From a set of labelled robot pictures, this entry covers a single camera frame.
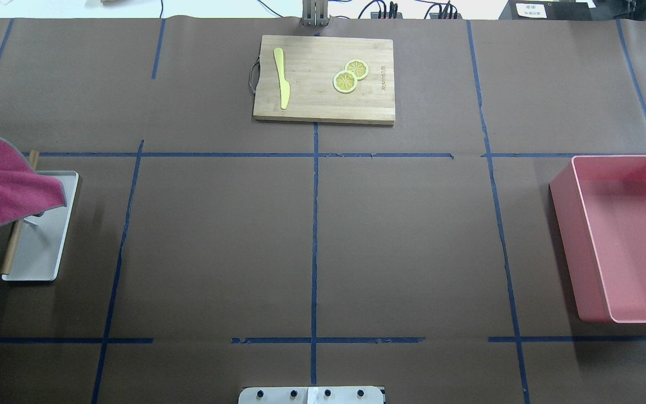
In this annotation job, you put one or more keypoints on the pink microfibre cloth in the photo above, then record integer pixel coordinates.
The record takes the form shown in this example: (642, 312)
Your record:
(24, 192)

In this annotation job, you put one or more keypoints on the rear lemon slice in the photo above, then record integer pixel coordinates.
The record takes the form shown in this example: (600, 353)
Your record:
(358, 68)

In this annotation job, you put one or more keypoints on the lemon slice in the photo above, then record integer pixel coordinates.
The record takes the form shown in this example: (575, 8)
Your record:
(345, 82)
(358, 68)

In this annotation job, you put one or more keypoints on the pink plastic bin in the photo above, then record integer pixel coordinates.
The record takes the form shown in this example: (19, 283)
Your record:
(600, 205)

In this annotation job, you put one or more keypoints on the bamboo cutting board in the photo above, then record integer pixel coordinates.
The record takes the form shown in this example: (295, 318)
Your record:
(310, 65)

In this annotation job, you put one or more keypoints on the front lemon slice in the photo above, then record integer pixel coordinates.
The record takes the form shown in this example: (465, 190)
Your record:
(345, 82)

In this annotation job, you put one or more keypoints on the white towel rack stand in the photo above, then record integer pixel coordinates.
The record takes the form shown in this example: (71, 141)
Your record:
(35, 244)

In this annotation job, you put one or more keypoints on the black box with label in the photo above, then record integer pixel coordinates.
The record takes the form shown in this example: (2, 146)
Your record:
(546, 10)

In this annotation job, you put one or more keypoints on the aluminium frame post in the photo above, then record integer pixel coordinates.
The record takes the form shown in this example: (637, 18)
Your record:
(315, 13)

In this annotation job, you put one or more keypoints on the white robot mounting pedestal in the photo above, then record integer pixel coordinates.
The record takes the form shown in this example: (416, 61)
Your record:
(313, 394)

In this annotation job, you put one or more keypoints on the yellow plastic knife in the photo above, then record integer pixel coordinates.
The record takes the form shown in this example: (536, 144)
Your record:
(284, 85)

